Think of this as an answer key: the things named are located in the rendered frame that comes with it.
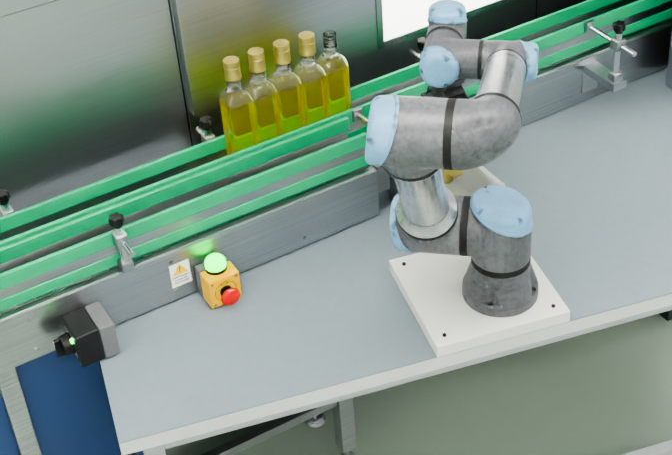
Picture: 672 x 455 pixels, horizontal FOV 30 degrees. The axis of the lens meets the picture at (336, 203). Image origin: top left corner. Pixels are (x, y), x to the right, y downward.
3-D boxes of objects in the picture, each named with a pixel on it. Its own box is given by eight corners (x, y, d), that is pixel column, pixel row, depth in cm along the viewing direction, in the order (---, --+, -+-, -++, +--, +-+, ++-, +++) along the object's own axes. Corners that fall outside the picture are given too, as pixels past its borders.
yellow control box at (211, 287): (228, 280, 263) (223, 252, 258) (244, 299, 257) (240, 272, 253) (198, 292, 260) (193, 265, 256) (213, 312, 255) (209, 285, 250)
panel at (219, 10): (521, -9, 307) (525, -143, 286) (528, -5, 305) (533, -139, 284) (188, 110, 273) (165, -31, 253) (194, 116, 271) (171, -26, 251)
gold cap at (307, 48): (311, 46, 264) (309, 28, 262) (319, 53, 262) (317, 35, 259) (296, 52, 263) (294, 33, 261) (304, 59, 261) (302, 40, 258)
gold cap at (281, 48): (286, 54, 262) (284, 36, 260) (294, 62, 260) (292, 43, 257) (271, 60, 261) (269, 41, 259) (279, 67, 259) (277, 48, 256)
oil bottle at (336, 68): (341, 126, 283) (335, 43, 270) (354, 137, 279) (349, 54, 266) (320, 134, 280) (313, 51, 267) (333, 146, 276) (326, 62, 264)
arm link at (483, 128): (522, 116, 193) (540, 26, 237) (451, 113, 195) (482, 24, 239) (519, 185, 198) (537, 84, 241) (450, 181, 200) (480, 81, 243)
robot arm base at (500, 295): (552, 302, 247) (554, 264, 241) (484, 326, 243) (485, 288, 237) (514, 259, 258) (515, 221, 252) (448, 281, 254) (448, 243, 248)
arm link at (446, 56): (476, 57, 231) (482, 27, 239) (416, 54, 233) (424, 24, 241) (476, 93, 236) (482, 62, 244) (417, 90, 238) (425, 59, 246)
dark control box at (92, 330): (106, 331, 253) (98, 300, 247) (121, 354, 247) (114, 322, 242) (67, 347, 249) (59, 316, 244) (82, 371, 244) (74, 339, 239)
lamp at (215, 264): (221, 258, 257) (219, 247, 255) (230, 270, 254) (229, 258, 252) (201, 266, 255) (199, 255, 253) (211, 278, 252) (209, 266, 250)
